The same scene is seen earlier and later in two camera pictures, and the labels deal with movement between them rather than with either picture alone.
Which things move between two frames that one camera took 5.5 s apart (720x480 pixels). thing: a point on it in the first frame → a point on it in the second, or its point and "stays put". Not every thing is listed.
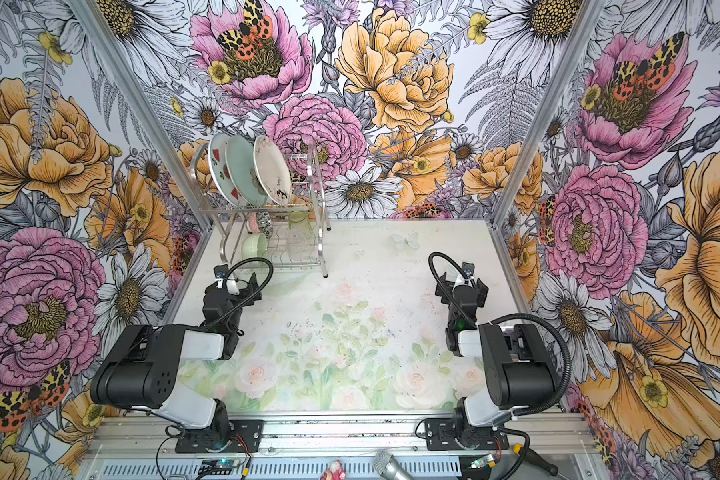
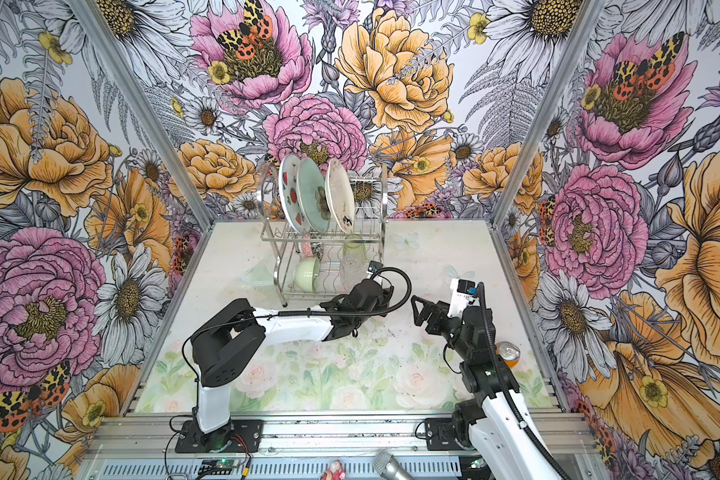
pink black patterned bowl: (261, 222) → (312, 249)
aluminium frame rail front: (532, 438) stays put
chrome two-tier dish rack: (283, 236) → (314, 264)
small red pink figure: (335, 472) stays put
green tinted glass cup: (299, 239) → (354, 251)
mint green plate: (245, 171) → (313, 194)
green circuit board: (216, 467) stays put
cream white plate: (272, 169) → (340, 194)
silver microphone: (389, 467) stays put
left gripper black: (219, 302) → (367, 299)
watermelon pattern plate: (221, 174) → (289, 194)
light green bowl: (254, 245) → (306, 272)
